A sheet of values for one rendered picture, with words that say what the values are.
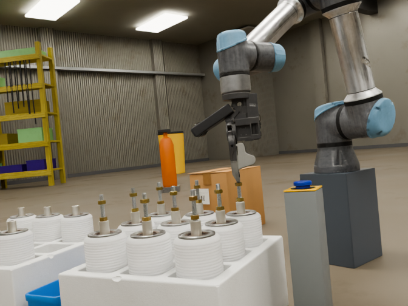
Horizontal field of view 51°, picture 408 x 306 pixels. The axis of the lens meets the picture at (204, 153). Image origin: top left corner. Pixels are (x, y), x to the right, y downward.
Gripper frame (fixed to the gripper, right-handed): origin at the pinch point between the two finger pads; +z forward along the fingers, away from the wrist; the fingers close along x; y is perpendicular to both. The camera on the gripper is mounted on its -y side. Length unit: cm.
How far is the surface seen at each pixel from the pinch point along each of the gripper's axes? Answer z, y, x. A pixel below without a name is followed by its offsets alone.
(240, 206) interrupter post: 7.7, 0.6, -1.0
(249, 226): 12.1, 2.6, -4.3
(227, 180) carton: 9, -10, 90
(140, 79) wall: -195, -293, 976
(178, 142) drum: -19, -135, 612
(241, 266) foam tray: 16.8, 1.3, -21.0
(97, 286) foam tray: 18.8, -28.7, -22.8
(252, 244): 16.4, 2.9, -4.1
